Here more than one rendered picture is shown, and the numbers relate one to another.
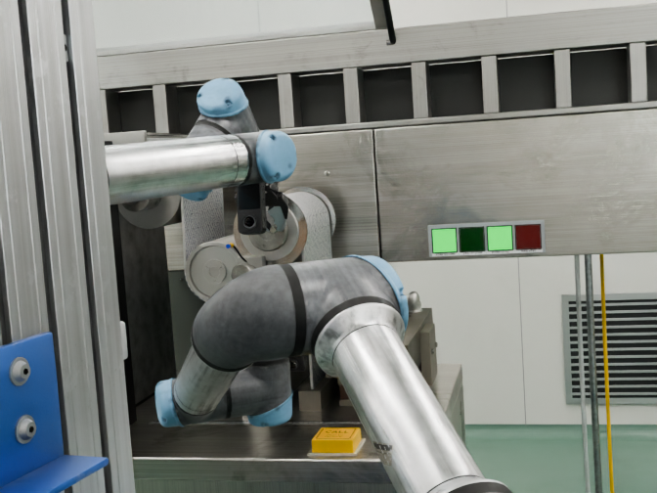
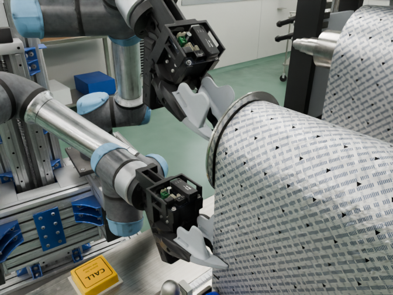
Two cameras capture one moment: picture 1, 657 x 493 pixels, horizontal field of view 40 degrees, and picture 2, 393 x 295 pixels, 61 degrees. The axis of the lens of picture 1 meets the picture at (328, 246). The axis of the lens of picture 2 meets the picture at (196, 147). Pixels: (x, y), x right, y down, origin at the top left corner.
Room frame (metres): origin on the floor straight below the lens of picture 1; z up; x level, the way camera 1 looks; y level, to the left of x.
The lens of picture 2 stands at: (1.93, -0.25, 1.46)
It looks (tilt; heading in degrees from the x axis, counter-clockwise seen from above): 28 degrees down; 126
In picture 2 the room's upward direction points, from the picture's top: straight up
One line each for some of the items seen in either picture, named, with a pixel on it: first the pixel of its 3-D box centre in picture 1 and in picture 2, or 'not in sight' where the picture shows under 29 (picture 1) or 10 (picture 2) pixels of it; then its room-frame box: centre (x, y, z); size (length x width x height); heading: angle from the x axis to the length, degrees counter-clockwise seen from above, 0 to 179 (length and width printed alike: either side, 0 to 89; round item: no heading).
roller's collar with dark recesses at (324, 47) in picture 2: (140, 194); (338, 51); (1.78, 0.36, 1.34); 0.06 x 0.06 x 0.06; 77
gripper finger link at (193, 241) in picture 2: not in sight; (199, 243); (1.72, 0.04, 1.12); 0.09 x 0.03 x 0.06; 166
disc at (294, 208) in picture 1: (270, 230); (247, 145); (1.75, 0.11, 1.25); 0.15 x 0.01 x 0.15; 77
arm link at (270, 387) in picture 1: (258, 390); (127, 203); (1.46, 0.13, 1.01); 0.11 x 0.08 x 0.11; 110
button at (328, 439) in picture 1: (336, 440); (94, 275); (1.48, 0.01, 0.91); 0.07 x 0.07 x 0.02; 77
